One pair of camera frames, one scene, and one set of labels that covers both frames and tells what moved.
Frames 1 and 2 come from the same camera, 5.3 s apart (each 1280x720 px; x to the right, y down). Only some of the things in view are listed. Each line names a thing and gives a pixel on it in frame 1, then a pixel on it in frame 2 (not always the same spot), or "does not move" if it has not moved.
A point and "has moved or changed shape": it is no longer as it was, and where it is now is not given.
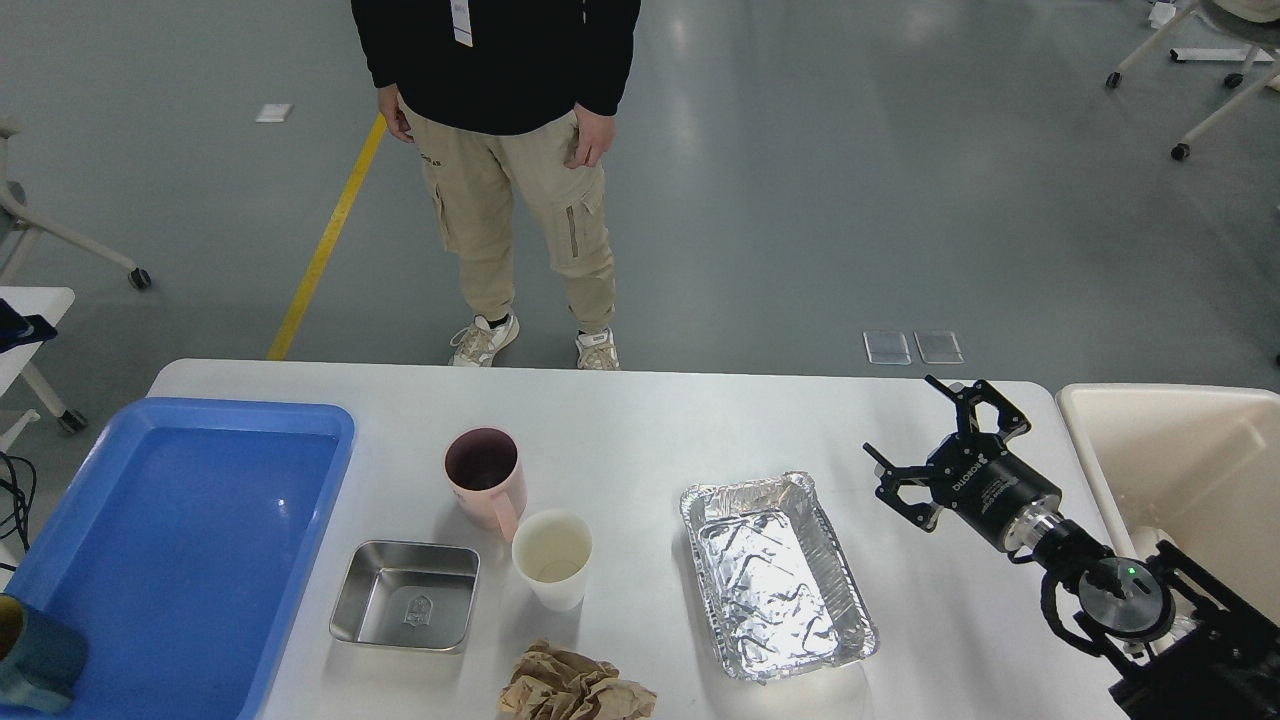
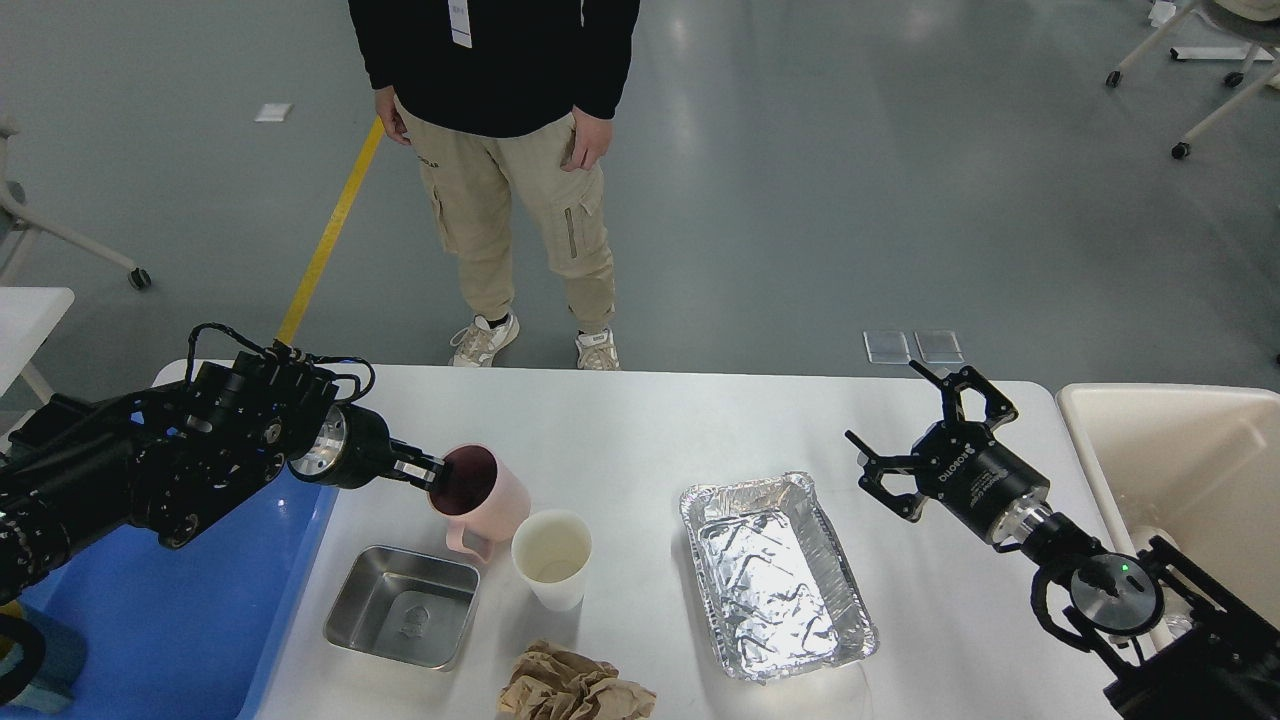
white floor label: [274, 113] does not move
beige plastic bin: [1197, 467] does not move
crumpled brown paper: [551, 683] does not move
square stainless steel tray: [406, 595] has moved or changed shape
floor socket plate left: [887, 348] does not move
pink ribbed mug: [486, 471] has moved or changed shape
